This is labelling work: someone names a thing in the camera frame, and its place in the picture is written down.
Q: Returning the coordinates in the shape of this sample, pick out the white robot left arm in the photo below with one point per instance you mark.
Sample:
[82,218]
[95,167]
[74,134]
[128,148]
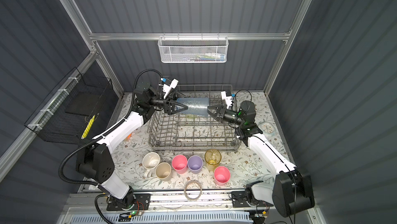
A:
[95,160]

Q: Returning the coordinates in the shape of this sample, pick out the clear tape roll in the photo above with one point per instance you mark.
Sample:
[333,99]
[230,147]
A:
[193,190]

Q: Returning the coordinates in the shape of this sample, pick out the items in white basket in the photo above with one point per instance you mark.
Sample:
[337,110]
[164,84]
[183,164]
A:
[207,57]

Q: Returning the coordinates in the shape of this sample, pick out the beige cup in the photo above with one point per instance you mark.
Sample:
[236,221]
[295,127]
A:
[164,171]

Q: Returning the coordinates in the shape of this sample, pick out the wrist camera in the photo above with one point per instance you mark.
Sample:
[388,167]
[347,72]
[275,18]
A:
[168,86]
[228,98]

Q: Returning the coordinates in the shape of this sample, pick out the white ceramic mug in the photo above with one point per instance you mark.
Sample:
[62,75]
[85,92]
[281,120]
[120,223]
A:
[150,163]

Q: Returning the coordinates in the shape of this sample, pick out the coloured marker pack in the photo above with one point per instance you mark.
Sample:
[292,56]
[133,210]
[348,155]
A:
[128,138]

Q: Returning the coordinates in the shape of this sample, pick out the yellow glass tumbler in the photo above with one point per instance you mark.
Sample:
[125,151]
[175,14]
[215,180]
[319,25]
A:
[212,158]

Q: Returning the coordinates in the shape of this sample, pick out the black wire wall basket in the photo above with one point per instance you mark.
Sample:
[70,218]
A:
[65,116]

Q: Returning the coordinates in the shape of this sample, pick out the yellow marker in basket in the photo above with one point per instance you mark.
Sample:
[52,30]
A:
[88,127]

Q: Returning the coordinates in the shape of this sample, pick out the white mesh wall basket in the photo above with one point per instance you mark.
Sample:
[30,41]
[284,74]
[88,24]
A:
[173,51]

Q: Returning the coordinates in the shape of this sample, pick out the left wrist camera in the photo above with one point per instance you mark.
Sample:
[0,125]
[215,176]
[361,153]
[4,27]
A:
[168,86]

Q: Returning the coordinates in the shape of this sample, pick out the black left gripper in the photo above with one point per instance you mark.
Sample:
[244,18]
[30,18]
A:
[167,105]

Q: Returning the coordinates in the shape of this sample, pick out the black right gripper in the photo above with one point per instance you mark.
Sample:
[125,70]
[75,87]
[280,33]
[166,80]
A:
[220,114]

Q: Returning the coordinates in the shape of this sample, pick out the grey wire dish rack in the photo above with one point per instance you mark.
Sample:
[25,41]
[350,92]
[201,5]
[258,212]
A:
[176,133]

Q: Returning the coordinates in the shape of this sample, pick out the purple cup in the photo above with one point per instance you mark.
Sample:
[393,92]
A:
[195,164]

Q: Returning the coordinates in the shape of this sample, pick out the blue glass tumbler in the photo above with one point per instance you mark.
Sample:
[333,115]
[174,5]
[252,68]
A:
[197,106]

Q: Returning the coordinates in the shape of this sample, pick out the pink cup near rack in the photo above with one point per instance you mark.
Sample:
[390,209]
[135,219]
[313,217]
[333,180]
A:
[179,164]

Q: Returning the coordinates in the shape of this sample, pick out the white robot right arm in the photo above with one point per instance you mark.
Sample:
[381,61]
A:
[292,191]

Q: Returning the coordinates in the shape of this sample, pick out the pink cup front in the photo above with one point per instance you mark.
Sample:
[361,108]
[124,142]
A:
[221,175]

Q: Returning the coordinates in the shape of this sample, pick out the green glass tumbler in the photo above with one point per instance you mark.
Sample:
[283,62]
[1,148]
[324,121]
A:
[191,117]

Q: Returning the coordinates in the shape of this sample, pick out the white round clock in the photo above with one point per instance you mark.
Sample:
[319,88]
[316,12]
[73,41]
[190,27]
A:
[268,128]

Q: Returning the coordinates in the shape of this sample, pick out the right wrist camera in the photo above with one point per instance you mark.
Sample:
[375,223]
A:
[228,98]

